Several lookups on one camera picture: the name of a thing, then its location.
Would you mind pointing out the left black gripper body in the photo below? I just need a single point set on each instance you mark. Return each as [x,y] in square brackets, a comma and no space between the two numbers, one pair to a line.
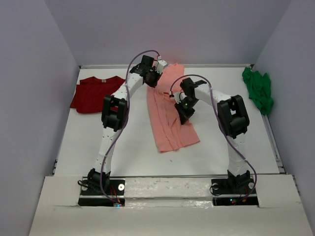
[153,77]

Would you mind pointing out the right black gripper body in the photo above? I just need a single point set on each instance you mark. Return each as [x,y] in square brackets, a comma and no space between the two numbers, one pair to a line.
[186,107]

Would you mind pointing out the pink polo shirt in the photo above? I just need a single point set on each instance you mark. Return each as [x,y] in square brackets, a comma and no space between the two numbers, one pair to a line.
[169,134]

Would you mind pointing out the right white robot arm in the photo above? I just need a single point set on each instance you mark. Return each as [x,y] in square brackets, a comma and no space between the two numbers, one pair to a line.
[233,121]

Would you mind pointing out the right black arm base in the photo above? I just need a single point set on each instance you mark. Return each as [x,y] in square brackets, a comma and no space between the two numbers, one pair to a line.
[234,190]

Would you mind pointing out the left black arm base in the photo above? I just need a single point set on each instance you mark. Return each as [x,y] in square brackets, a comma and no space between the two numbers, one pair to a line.
[99,190]

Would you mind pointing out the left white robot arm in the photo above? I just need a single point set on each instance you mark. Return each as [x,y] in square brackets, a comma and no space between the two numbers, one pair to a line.
[114,116]

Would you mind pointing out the folded red t-shirt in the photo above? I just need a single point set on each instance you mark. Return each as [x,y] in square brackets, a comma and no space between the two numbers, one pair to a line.
[90,92]

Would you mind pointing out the crumpled green t-shirt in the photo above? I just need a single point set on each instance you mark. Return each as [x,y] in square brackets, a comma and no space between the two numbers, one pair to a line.
[259,89]

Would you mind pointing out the white foam block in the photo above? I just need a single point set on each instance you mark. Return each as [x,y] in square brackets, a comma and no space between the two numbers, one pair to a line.
[163,187]

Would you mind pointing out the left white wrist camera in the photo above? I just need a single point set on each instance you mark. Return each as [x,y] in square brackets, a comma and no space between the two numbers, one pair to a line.
[159,65]

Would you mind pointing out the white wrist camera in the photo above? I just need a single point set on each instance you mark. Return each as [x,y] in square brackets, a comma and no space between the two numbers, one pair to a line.
[159,65]
[176,96]

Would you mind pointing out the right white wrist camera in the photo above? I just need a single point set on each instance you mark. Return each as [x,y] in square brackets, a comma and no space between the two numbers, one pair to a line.
[176,96]

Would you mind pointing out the aluminium rear table rail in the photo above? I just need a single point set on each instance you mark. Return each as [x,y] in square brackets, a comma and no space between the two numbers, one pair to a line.
[122,66]

